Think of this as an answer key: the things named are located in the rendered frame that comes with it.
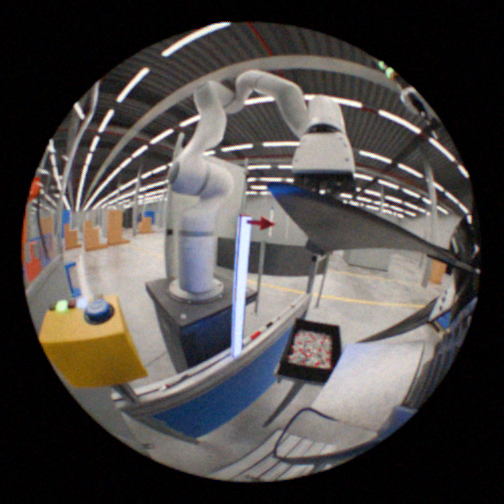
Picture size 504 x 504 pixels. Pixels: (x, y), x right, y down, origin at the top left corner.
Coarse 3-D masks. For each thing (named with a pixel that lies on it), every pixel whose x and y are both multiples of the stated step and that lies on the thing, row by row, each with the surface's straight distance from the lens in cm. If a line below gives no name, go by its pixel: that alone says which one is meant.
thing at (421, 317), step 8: (432, 304) 38; (416, 312) 42; (424, 312) 37; (408, 320) 40; (416, 320) 36; (424, 320) 33; (392, 328) 43; (400, 328) 38; (408, 328) 35; (416, 328) 33; (376, 336) 42; (384, 336) 39; (392, 336) 36
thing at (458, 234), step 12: (468, 216) 32; (456, 228) 32; (468, 228) 30; (456, 240) 31; (468, 240) 29; (480, 240) 29; (468, 252) 28; (480, 252) 28; (468, 264) 28; (480, 264) 28; (456, 276) 30; (468, 276) 28; (456, 288) 31; (468, 288) 25; (456, 300) 26; (468, 300) 25; (456, 312) 26
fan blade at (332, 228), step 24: (288, 192) 13; (312, 192) 12; (312, 216) 18; (336, 216) 15; (360, 216) 13; (312, 240) 29; (336, 240) 26; (360, 240) 24; (384, 240) 22; (408, 240) 17
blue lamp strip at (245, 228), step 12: (240, 240) 26; (240, 252) 27; (240, 264) 27; (240, 276) 28; (240, 288) 29; (240, 300) 31; (240, 312) 32; (240, 324) 34; (240, 336) 37; (240, 348) 40
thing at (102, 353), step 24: (48, 312) 29; (72, 312) 25; (120, 312) 22; (48, 336) 24; (72, 336) 21; (96, 336) 19; (120, 336) 19; (72, 360) 23; (96, 360) 22; (120, 360) 21; (72, 384) 29; (96, 384) 26
